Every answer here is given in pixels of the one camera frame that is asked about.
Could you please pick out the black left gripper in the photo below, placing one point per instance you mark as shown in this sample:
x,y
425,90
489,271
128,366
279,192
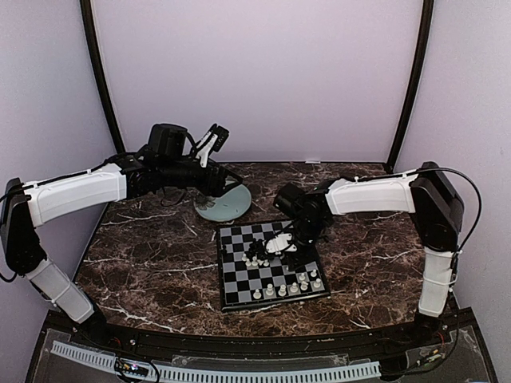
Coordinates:
x,y
217,188

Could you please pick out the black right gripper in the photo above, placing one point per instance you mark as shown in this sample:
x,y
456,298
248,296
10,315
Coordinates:
x,y
308,257

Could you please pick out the black grey chessboard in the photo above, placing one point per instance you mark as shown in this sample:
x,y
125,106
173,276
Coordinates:
x,y
238,283

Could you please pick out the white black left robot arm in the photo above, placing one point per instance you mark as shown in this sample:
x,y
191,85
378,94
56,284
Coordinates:
x,y
170,159

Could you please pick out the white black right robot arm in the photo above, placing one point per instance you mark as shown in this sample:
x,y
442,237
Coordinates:
x,y
426,194

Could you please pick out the black chess pieces pile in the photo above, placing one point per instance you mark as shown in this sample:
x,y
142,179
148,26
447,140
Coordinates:
x,y
233,247

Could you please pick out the pale green flower plate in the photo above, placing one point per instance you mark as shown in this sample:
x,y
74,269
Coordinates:
x,y
226,208

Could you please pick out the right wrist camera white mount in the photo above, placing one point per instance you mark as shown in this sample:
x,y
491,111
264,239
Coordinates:
x,y
283,242

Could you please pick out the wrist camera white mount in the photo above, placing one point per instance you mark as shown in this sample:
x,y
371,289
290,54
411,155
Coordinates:
x,y
283,242
212,141

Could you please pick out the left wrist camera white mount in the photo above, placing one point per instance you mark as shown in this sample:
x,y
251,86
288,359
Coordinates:
x,y
212,141

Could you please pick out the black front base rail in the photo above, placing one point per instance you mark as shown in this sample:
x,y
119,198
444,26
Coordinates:
x,y
385,342

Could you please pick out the white slotted cable duct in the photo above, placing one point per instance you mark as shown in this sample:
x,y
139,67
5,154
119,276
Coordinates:
x,y
141,371

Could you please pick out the left black frame post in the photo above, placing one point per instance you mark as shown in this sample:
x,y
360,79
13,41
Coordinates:
x,y
99,74

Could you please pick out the black frame post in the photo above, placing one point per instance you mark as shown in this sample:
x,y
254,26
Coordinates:
x,y
413,84
99,74

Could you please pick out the right black frame post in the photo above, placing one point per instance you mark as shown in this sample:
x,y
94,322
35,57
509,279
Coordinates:
x,y
413,84

